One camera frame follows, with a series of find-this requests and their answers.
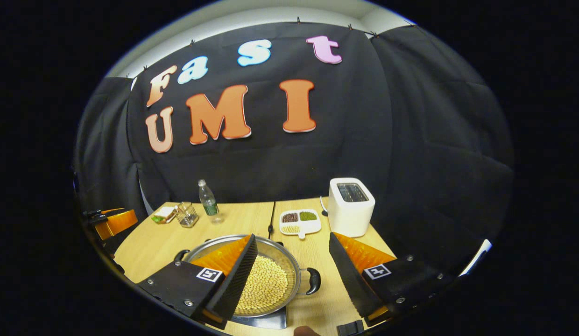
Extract pile of soybeans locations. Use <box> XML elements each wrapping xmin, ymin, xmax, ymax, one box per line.
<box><xmin>236</xmin><ymin>255</ymin><xmax>289</xmax><ymax>314</ymax></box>

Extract white toaster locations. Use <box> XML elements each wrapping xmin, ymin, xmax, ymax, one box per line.
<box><xmin>328</xmin><ymin>177</ymin><xmax>376</xmax><ymax>238</ymax></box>

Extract steel pot with black handles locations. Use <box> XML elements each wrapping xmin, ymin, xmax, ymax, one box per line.
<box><xmin>174</xmin><ymin>234</ymin><xmax>322</xmax><ymax>319</ymax></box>

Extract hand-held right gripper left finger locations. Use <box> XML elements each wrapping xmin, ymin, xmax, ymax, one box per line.
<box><xmin>137</xmin><ymin>233</ymin><xmax>259</xmax><ymax>329</ymax></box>

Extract clear plastic water bottle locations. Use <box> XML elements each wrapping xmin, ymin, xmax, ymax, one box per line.
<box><xmin>198</xmin><ymin>179</ymin><xmax>223</xmax><ymax>224</ymax></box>

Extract white divided dish of beans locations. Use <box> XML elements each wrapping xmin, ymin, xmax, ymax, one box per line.
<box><xmin>279</xmin><ymin>209</ymin><xmax>322</xmax><ymax>240</ymax></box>

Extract wire mesh holder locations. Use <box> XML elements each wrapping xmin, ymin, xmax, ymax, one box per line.
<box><xmin>176</xmin><ymin>202</ymin><xmax>199</xmax><ymax>228</ymax></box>

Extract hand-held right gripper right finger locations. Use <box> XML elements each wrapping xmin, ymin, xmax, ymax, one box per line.
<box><xmin>329</xmin><ymin>232</ymin><xmax>458</xmax><ymax>327</ymax></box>

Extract small black block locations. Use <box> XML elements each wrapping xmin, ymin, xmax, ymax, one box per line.
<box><xmin>337</xmin><ymin>320</ymin><xmax>365</xmax><ymax>336</ymax></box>

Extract black induction cooktop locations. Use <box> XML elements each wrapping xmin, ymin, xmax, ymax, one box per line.
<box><xmin>231</xmin><ymin>306</ymin><xmax>288</xmax><ymax>330</ymax></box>

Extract sandwich with lettuce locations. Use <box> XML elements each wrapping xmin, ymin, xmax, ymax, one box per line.
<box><xmin>151</xmin><ymin>206</ymin><xmax>179</xmax><ymax>224</ymax></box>

